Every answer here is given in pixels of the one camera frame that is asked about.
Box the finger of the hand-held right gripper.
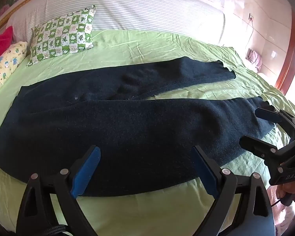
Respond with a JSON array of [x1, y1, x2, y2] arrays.
[[239, 135, 295, 161], [255, 107, 295, 131]]

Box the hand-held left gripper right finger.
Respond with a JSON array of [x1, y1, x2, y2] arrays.
[[190, 145, 276, 236]]

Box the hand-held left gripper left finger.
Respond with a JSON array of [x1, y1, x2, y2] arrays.
[[16, 145, 101, 236]]

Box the dark navy pants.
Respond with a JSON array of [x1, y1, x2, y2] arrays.
[[0, 56, 276, 197]]

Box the person's right hand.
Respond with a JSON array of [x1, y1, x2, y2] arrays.
[[277, 181, 295, 208]]

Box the pink bag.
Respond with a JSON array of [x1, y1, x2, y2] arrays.
[[246, 49, 263, 72]]

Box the green bed sheet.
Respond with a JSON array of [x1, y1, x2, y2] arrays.
[[0, 28, 295, 236]]

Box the yellow cartoon print pillow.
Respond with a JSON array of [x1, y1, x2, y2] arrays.
[[0, 41, 29, 99]]

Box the green frog print pillow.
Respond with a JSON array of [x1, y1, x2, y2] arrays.
[[27, 5, 97, 67]]

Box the red pillow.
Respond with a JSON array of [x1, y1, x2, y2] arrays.
[[0, 26, 14, 65]]

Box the white striped bedding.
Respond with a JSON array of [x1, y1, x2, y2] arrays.
[[5, 0, 227, 47]]

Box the wooden headboard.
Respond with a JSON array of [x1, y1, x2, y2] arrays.
[[0, 0, 62, 36]]

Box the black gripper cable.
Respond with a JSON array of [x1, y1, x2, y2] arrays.
[[270, 198, 283, 209]]

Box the red wooden window frame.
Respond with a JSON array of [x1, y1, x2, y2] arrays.
[[274, 12, 295, 96]]

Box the thin wall cable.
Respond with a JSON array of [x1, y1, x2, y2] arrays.
[[245, 20, 254, 56]]

